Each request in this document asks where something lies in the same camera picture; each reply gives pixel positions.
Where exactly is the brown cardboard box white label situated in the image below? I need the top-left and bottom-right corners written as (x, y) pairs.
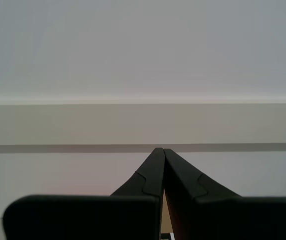
top-left (160, 194), bottom-right (176, 240)

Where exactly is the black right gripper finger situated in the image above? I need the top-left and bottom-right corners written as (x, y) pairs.
top-left (163, 148), bottom-right (286, 240)
top-left (2, 147), bottom-right (165, 240)

